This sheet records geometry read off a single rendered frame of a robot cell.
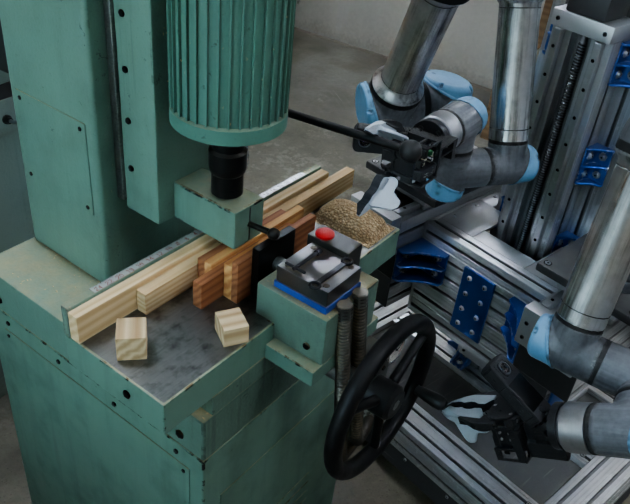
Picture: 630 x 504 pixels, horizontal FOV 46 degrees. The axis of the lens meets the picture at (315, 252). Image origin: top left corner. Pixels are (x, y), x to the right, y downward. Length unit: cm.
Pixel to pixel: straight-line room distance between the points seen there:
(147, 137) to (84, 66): 14
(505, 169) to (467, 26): 310
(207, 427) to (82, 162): 47
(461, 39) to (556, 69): 295
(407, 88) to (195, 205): 57
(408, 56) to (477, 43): 302
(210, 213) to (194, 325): 18
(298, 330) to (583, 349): 43
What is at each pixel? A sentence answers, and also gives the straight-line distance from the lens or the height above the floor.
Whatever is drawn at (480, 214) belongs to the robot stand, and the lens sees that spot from 184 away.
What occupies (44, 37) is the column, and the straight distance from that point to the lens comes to 124.
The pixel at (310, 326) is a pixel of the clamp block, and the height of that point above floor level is 93.
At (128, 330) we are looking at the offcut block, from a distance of 108.
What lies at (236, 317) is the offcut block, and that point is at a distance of 111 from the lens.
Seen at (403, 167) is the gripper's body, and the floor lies 108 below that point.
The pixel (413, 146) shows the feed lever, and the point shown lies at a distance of 110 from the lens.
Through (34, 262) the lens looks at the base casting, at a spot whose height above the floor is 80.
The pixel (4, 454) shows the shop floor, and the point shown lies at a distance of 221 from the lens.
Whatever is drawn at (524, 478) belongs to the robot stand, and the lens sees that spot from 196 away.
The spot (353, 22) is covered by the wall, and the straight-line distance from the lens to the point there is 487.
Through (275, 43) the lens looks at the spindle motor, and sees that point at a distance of 102.
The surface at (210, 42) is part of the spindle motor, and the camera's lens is 100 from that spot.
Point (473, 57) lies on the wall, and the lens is 455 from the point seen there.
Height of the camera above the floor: 166
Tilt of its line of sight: 35 degrees down
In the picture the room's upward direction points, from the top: 6 degrees clockwise
